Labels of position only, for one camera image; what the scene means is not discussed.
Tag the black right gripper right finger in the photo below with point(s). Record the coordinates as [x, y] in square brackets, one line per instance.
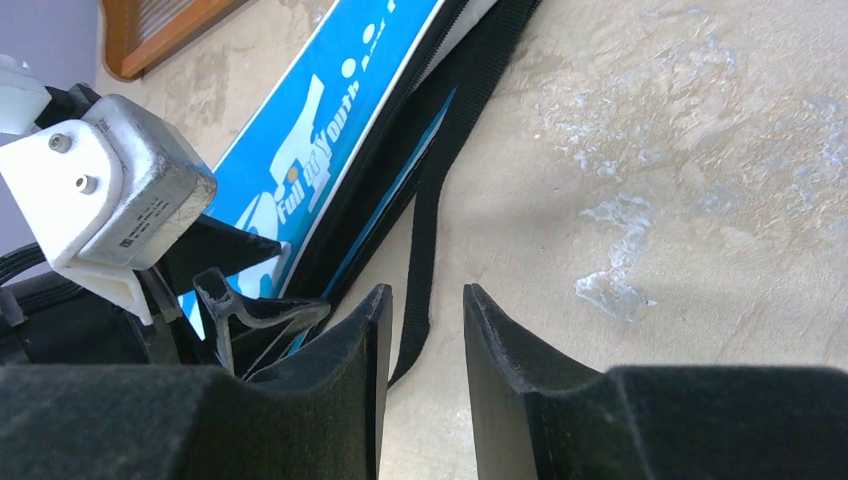
[539, 414]

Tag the blue racket bag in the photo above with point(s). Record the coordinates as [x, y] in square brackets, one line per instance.
[366, 121]

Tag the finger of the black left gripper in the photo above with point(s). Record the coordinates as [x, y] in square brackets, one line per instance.
[210, 243]
[244, 335]

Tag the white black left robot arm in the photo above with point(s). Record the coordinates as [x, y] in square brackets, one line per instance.
[49, 319]

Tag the wooden shelf rack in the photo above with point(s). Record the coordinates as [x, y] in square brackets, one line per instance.
[140, 35]

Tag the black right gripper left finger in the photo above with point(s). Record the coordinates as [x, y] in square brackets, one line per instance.
[317, 414]

